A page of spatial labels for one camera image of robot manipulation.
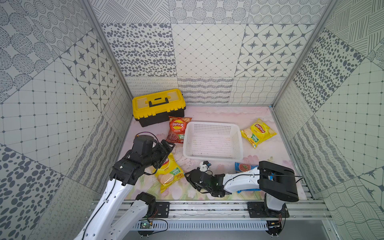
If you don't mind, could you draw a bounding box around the yellow lay's bag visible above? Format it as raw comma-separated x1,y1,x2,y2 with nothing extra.
241,119,277,149
155,153,185,194

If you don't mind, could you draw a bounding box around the blue Lay's chip bag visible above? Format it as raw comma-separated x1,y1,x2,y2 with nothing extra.
235,162,261,194

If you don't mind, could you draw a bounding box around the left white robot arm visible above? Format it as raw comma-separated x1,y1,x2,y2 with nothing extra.
75,132,176,240

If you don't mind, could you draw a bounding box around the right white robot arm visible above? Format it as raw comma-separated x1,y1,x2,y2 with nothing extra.
185,161,299,212

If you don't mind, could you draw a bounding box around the white plastic mesh basket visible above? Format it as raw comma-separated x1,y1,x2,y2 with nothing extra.
183,122,244,162

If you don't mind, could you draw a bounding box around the red Lay's chip bag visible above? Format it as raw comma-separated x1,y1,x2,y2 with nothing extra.
167,117,192,144

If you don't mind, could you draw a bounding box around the floral pink table mat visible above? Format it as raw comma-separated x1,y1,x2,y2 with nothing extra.
128,107,304,204

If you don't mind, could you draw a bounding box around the yellow black toolbox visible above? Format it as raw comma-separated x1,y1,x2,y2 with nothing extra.
132,89,186,127

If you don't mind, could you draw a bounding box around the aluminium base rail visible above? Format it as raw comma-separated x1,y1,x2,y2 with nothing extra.
115,201,332,236

